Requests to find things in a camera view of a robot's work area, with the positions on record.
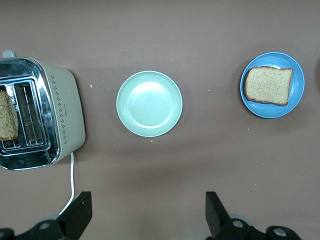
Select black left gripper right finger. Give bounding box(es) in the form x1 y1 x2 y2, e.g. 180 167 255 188
205 191 301 240

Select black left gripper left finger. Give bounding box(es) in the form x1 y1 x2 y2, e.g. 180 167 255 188
0 191 93 240

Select brown crust bread slice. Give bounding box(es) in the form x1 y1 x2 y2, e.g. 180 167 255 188
243 65 294 107
0 90 20 141

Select blue plate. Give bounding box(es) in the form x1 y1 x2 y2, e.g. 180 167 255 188
239 51 306 119

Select pale green plate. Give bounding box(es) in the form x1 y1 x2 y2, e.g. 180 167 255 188
116 70 184 138

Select beige chrome two-slot toaster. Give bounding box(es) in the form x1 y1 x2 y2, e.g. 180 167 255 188
0 49 87 171

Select white toaster power cable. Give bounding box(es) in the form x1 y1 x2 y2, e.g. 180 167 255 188
57 151 76 216

